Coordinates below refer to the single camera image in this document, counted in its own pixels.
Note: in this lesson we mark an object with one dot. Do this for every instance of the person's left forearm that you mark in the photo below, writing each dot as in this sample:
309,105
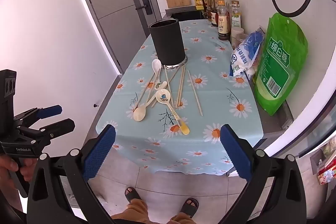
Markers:
8,200

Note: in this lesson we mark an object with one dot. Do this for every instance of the plain white ceramic spoon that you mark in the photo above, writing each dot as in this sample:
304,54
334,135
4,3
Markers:
156,64

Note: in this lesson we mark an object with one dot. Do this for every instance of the green label bottle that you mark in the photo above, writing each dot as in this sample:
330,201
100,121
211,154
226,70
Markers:
235,18

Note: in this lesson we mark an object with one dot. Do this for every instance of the translucent yellow spoon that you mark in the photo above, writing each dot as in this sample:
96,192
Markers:
184,129

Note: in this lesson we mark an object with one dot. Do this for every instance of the pale bamboo chopstick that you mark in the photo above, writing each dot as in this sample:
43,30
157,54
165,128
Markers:
194,94

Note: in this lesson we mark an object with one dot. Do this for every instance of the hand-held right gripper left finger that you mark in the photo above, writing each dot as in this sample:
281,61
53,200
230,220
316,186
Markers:
101,153

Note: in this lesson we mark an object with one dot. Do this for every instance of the daisy print blue tablecloth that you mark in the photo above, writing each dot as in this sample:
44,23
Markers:
210,98

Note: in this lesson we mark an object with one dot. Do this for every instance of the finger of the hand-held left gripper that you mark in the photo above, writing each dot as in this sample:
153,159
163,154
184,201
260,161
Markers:
63,125
50,110

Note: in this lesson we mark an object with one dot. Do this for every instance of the dark bottle red label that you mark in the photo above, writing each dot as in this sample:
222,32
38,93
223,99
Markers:
214,14

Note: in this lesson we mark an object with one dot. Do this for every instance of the steel kitchen sink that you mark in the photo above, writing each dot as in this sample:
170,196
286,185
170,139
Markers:
183,14

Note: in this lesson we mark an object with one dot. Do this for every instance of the black slipper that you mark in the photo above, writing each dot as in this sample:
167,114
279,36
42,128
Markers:
132,195
189,207

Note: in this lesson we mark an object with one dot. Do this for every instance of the pile of wooden chopsticks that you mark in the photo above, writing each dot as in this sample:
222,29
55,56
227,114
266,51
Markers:
180,85

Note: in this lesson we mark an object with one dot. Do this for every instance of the cartoon print ceramic spoon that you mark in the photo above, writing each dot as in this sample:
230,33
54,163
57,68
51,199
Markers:
162,97

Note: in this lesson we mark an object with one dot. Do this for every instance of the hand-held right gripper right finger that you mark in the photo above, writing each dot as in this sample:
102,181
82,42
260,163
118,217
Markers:
236,153

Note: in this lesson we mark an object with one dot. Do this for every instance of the small patterned ceramic spoon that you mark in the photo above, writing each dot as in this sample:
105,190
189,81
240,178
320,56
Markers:
160,85

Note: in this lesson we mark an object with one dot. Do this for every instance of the colourful snack packet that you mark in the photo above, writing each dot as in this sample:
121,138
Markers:
326,172

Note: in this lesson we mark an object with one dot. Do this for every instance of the yellow cap sauce bottle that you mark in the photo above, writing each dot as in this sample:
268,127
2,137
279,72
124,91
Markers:
223,24

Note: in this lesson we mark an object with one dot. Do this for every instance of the green sugar bag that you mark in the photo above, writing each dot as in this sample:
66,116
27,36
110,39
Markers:
281,64

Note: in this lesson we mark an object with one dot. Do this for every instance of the person's left hand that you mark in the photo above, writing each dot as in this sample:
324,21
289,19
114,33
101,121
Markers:
9,166

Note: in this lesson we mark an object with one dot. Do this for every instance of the beige plastic spoon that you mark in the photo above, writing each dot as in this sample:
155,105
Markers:
139,113

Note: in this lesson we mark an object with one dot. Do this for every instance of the black cylindrical utensil holder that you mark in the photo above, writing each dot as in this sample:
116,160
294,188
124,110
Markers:
168,40

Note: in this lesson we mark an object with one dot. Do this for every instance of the white lidded jar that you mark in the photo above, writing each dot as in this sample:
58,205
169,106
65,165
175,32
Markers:
236,33

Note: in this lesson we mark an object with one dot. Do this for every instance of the blue white salt bag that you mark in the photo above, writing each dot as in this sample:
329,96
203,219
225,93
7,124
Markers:
245,56

